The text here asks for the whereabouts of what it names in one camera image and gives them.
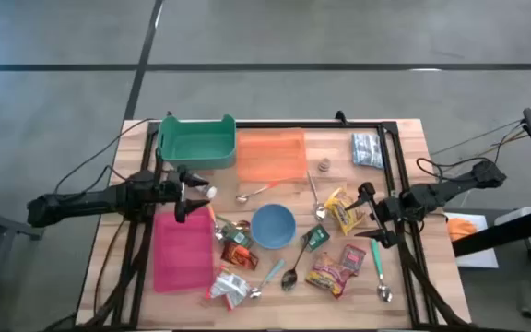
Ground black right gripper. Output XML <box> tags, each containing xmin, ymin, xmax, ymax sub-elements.
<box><xmin>344</xmin><ymin>182</ymin><xmax>409</xmax><ymax>249</ymax></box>

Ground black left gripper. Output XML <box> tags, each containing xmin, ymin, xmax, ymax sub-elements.
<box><xmin>154</xmin><ymin>166</ymin><xmax>211</xmax><ymax>223</ymax></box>

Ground white lid spice jar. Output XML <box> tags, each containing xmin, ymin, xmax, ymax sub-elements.
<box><xmin>195</xmin><ymin>184</ymin><xmax>218</xmax><ymax>200</ymax></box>

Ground yellow ramen noodle packet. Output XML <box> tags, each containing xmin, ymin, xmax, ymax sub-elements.
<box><xmin>324</xmin><ymin>186</ymin><xmax>367</xmax><ymax>236</ymax></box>

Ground plain silver metal spoon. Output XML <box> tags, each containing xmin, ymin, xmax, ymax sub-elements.
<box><xmin>305</xmin><ymin>170</ymin><xmax>328</xmax><ymax>222</ymax></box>

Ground small green spice tin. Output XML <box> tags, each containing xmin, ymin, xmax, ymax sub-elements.
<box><xmin>301</xmin><ymin>224</ymin><xmax>331</xmax><ymax>253</ymax></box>

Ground green label spice jar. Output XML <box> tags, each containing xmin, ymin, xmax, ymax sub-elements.
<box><xmin>221</xmin><ymin>224</ymin><xmax>254</xmax><ymax>249</ymax></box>

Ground blue ramen noodle packet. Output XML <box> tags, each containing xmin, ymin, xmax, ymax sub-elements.
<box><xmin>350</xmin><ymin>132</ymin><xmax>385</xmax><ymax>170</ymax></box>

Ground teal handled metal spoon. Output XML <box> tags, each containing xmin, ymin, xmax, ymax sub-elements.
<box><xmin>369</xmin><ymin>238</ymin><xmax>394</xmax><ymax>304</ymax></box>

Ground red yellow ramen packet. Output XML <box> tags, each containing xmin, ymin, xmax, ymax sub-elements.
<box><xmin>304</xmin><ymin>252</ymin><xmax>357</xmax><ymax>300</ymax></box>

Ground brown orange snack packet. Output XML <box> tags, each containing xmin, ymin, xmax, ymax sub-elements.
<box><xmin>220</xmin><ymin>241</ymin><xmax>260</xmax><ymax>272</ymax></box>

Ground green plastic storage bin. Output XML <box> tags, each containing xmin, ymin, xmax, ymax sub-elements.
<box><xmin>156</xmin><ymin>113</ymin><xmax>238</xmax><ymax>171</ymax></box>

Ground pink plastic tray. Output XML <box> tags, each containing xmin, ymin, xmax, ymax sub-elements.
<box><xmin>152</xmin><ymin>209</ymin><xmax>216</xmax><ymax>294</ymax></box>

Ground orange cloth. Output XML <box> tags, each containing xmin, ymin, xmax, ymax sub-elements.
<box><xmin>446</xmin><ymin>217</ymin><xmax>478</xmax><ymax>243</ymax></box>

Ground blue bowl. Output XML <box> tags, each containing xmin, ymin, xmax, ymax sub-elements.
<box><xmin>250</xmin><ymin>203</ymin><xmax>298</xmax><ymax>251</ymax></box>

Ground orange plastic tray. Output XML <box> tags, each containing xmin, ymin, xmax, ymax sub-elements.
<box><xmin>236</xmin><ymin>127</ymin><xmax>309</xmax><ymax>184</ymax></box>

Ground white orange ramen packet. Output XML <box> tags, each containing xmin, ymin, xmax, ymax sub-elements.
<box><xmin>206</xmin><ymin>266</ymin><xmax>252</xmax><ymax>311</ymax></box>

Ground white board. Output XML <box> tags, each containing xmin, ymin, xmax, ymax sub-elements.
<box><xmin>443</xmin><ymin>211</ymin><xmax>500</xmax><ymax>269</ymax></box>

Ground dark metal spoon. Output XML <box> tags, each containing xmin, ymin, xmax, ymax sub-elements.
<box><xmin>280</xmin><ymin>233</ymin><xmax>313</xmax><ymax>293</ymax></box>

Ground white plastic bin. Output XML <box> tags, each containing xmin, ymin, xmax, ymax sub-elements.
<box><xmin>493</xmin><ymin>206</ymin><xmax>531</xmax><ymax>227</ymax></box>

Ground orange handled metal spoon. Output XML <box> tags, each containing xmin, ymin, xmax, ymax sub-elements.
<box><xmin>206</xmin><ymin>202</ymin><xmax>226</xmax><ymax>242</ymax></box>

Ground red handled metal spoon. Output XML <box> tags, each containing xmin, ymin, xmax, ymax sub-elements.
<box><xmin>235</xmin><ymin>179</ymin><xmax>282</xmax><ymax>205</ymax></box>

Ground green handled gold spoon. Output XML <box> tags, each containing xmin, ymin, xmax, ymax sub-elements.
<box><xmin>215</xmin><ymin>214</ymin><xmax>252</xmax><ymax>232</ymax></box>

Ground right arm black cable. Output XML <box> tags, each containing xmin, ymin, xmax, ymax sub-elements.
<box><xmin>416</xmin><ymin>156</ymin><xmax>495</xmax><ymax>184</ymax></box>

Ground long black arm cable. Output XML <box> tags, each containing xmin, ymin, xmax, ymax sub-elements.
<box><xmin>53</xmin><ymin>110</ymin><xmax>171</xmax><ymax>197</ymax></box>

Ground light blue handled spoon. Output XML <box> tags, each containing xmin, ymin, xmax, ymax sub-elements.
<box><xmin>248</xmin><ymin>258</ymin><xmax>287</xmax><ymax>300</ymax></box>

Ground black aluminium table frame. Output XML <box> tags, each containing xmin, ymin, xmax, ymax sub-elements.
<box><xmin>108</xmin><ymin>110</ymin><xmax>472</xmax><ymax>331</ymax></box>

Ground thin coloured cables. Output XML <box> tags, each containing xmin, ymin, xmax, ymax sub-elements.
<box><xmin>430</xmin><ymin>118</ymin><xmax>529</xmax><ymax>160</ymax></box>

